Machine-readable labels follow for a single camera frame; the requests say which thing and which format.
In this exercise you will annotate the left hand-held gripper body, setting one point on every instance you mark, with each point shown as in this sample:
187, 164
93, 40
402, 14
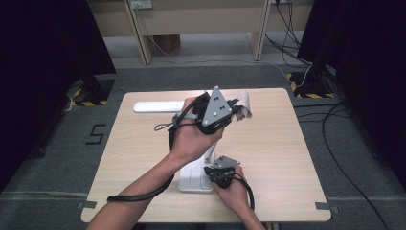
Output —
217, 108

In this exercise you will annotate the black curtain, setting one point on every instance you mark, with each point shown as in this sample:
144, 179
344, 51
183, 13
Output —
367, 64
41, 64

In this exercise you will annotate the person's left hand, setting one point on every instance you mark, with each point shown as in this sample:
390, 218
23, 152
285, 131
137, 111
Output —
191, 140

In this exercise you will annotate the black stand base striped tape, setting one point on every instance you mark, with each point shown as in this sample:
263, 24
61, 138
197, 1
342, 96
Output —
311, 84
95, 89

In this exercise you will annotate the beige cloth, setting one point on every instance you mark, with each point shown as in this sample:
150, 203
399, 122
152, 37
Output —
244, 102

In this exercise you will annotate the grey tape piece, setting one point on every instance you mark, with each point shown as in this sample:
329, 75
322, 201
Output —
86, 204
325, 207

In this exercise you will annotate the white power socket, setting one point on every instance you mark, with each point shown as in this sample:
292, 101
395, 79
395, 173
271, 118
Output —
141, 4

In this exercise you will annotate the brown cardboard box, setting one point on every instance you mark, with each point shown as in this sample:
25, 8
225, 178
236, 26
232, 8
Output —
167, 43

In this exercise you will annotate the person's right hand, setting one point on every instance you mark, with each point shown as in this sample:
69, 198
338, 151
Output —
237, 196

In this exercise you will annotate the white desk lamp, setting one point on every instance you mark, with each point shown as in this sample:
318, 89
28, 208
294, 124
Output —
156, 107

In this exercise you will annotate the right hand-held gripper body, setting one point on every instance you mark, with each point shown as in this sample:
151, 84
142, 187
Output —
225, 163

